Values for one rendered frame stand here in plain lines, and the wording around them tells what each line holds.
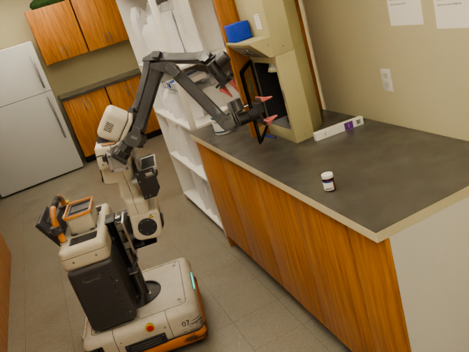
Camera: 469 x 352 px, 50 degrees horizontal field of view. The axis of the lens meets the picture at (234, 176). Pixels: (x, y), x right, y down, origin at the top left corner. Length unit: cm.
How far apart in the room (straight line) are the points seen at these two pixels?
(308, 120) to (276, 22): 53
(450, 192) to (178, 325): 165
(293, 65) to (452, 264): 124
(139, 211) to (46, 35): 503
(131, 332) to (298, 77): 162
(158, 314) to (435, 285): 153
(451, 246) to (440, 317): 28
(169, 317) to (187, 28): 200
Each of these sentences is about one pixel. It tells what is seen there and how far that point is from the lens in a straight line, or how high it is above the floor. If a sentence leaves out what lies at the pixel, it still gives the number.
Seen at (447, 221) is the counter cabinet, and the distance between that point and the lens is 193.
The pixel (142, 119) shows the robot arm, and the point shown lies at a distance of 250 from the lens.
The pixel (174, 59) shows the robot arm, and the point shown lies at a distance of 288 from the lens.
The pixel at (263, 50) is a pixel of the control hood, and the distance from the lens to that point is 255.
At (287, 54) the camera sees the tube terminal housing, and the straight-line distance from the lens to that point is 261.
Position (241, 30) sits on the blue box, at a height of 156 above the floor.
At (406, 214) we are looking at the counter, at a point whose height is 94.
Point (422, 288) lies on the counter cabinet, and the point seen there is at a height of 64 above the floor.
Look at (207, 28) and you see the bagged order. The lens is 390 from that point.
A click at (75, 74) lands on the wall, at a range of 790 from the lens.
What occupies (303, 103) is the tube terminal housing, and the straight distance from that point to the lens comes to 268.
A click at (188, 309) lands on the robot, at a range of 286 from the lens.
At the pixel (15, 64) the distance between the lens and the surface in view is 718.
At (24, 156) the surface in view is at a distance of 733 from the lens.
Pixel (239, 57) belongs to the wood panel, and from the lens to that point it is 290.
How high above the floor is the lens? 182
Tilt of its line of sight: 21 degrees down
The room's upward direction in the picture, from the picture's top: 17 degrees counter-clockwise
